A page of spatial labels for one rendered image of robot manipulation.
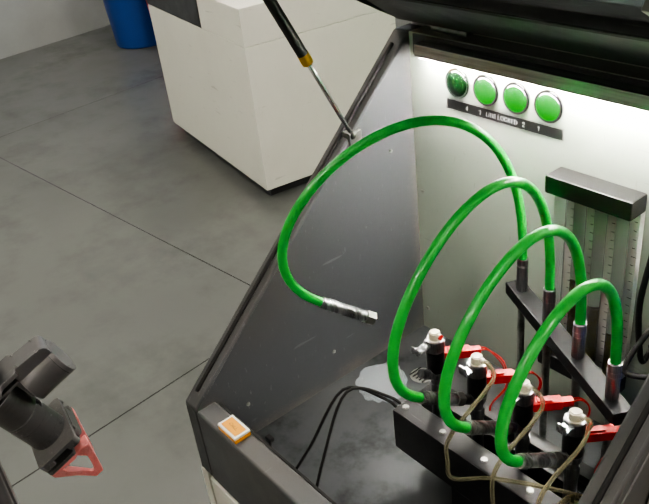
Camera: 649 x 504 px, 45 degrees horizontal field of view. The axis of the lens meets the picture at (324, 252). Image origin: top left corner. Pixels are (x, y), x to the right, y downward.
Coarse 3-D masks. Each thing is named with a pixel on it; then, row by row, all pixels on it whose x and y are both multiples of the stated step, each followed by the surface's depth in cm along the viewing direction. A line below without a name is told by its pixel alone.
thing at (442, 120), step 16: (384, 128) 105; (400, 128) 105; (464, 128) 108; (480, 128) 109; (368, 144) 105; (496, 144) 111; (336, 160) 105; (320, 176) 106; (304, 192) 106; (512, 192) 116; (288, 224) 108; (288, 240) 109; (288, 272) 112; (320, 304) 116
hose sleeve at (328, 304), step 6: (324, 300) 116; (330, 300) 116; (324, 306) 116; (330, 306) 116; (336, 306) 116; (342, 306) 117; (348, 306) 118; (354, 306) 119; (336, 312) 117; (342, 312) 117; (348, 312) 118; (354, 312) 118; (360, 312) 118; (366, 312) 119; (354, 318) 119; (360, 318) 119; (366, 318) 119
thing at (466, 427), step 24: (528, 240) 92; (576, 240) 98; (504, 264) 90; (576, 264) 101; (480, 288) 90; (576, 312) 107; (456, 336) 90; (576, 336) 108; (456, 360) 90; (480, 432) 99
